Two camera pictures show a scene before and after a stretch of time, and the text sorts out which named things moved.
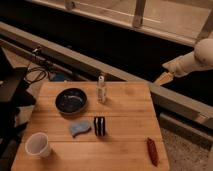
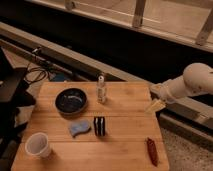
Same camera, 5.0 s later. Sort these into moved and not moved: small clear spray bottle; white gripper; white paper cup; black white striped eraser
Moved: white gripper
Not moved: white paper cup; black white striped eraser; small clear spray bottle
